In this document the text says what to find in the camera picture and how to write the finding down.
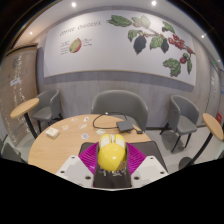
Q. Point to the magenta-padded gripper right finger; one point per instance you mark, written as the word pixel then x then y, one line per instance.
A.
pixel 150 170

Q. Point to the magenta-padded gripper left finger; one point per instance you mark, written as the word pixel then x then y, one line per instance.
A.
pixel 75 170

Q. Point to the yellow computer mouse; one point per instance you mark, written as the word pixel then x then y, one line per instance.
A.
pixel 112 155

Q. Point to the small paper sticker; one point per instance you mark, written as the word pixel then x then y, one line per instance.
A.
pixel 65 127
pixel 82 126
pixel 74 119
pixel 85 136
pixel 100 132
pixel 86 119

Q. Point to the small white box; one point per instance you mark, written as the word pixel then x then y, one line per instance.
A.
pixel 52 132

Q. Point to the dark grey adapter box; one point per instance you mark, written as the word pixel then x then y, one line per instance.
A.
pixel 125 125

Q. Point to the grey upholstered chair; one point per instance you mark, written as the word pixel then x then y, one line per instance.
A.
pixel 120 103
pixel 181 115
pixel 46 106
pixel 10 153

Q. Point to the ceiling lights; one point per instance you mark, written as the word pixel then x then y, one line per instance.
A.
pixel 73 4

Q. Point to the brown wall panel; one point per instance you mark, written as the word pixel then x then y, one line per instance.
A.
pixel 16 86

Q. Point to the white wall mural panel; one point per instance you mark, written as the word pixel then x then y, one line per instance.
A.
pixel 110 50

